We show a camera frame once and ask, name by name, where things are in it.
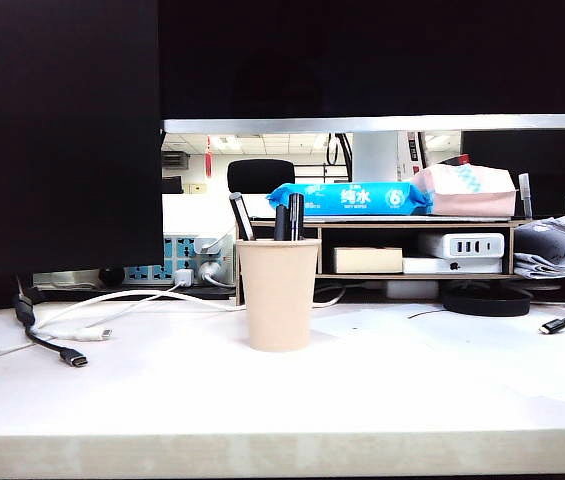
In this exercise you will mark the blue wet wipes pack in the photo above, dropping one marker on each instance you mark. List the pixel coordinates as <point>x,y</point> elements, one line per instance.
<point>352,199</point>

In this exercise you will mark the cream rectangular box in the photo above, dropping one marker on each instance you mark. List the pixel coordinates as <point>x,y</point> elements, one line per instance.
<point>367,260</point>

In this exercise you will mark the wooden desk shelf riser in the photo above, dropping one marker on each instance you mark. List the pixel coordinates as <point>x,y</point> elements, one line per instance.
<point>387,225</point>

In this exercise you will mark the white flat box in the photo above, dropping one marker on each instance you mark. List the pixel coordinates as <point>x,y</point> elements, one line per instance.
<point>437,266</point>

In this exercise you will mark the white blue power strip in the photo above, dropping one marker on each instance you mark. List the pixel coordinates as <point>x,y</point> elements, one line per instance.
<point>172,250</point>

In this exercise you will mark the black silver flat pen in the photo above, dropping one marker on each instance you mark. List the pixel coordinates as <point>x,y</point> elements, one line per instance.
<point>242,215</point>

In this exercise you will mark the small black ball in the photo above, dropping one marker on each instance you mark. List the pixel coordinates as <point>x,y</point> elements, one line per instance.
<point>112,275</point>

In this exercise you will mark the red hanging ornament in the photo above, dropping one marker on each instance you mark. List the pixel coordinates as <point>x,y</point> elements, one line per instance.
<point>208,157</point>

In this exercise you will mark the black marker pen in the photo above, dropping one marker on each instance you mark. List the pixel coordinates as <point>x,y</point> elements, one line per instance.
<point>296,217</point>

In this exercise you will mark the small white USB charger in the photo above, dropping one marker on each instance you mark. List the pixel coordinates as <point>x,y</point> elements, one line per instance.
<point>184,276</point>

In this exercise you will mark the silver monitor stand base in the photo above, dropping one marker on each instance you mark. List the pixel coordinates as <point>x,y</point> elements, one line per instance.
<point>67,280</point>

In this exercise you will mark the white multi-port charger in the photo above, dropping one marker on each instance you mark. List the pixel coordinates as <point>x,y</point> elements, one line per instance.
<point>462,245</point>

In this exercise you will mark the pink tissue pack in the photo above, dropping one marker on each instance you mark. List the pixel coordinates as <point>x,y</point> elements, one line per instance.
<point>472,201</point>

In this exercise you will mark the white angled power plug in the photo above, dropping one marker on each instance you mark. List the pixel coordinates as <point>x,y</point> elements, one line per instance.
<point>208,244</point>

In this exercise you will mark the beige paper cup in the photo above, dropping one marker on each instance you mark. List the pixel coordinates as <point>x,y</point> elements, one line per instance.
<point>278,295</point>

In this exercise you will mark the black monitor silver edge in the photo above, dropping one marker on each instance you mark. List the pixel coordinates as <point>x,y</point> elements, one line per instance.
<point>382,60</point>

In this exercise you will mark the black round stand base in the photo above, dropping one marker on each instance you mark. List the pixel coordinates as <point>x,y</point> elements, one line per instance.
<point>487,302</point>

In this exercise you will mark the black rounded pen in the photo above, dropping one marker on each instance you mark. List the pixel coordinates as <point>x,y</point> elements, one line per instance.
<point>280,225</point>

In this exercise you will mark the black office chair back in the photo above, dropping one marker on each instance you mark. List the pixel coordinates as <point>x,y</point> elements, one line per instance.
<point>261,175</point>

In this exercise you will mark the rolled printed paper stack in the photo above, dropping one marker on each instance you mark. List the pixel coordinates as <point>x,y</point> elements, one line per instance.
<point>552,247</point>

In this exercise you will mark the white round power plug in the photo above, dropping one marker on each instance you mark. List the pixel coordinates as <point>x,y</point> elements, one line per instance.
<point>209,271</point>

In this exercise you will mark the clear pen grey cap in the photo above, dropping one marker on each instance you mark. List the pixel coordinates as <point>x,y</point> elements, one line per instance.
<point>526,192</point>

